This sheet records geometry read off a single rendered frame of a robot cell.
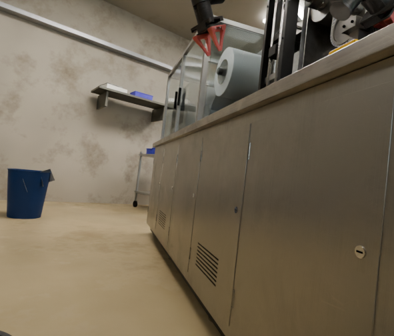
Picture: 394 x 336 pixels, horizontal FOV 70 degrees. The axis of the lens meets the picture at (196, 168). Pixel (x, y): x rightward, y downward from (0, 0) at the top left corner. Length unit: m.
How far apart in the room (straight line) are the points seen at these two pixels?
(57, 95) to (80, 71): 0.54
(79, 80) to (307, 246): 4.51
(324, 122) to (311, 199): 0.17
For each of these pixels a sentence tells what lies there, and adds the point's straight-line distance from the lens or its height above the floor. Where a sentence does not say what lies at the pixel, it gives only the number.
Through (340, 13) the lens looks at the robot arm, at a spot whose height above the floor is 1.08.
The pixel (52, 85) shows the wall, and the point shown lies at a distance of 4.78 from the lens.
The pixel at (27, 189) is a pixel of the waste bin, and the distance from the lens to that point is 3.25.
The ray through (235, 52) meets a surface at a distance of 1.91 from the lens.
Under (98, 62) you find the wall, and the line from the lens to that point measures 5.05.
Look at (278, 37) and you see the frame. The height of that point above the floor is 1.21.
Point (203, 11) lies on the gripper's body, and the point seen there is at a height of 1.14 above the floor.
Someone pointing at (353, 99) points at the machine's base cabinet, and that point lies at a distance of 0.63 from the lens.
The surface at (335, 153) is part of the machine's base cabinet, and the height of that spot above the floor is 0.70.
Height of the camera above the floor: 0.62
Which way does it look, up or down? 2 degrees up
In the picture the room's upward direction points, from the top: 6 degrees clockwise
